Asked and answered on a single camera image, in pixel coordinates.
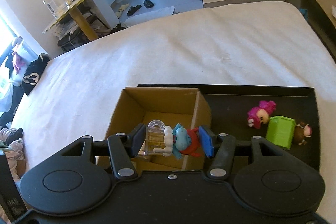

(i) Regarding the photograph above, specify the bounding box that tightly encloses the brown cardboard box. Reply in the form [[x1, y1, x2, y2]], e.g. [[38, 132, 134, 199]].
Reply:
[[106, 88, 211, 173]]

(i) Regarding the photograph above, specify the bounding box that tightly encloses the green plastic hexagonal cup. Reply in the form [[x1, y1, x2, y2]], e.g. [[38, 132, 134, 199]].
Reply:
[[266, 115, 296, 150]]

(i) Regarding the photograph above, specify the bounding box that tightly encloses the black shallow tray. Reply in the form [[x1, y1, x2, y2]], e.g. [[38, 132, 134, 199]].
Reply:
[[138, 84, 321, 170]]

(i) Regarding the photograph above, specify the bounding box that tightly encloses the round yellow side table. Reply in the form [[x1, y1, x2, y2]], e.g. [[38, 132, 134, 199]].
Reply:
[[42, 0, 98, 42]]

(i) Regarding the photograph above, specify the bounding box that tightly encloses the clear glass jar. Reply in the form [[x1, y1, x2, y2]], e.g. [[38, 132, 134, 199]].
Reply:
[[43, 0, 70, 19]]

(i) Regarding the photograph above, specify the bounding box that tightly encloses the black ghost face cloth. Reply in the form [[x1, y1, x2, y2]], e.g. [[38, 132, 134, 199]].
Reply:
[[21, 53, 51, 96]]

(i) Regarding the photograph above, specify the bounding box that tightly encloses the brown haired doll figurine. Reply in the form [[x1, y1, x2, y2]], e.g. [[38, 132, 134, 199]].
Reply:
[[293, 122, 312, 145]]

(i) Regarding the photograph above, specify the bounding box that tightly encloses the pink monster figurine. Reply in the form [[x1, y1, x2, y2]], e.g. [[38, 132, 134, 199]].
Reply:
[[247, 101, 277, 129]]

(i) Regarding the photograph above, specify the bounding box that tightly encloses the blue smurf beer mug figurine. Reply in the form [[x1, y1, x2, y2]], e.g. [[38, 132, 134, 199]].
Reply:
[[138, 120, 202, 160]]

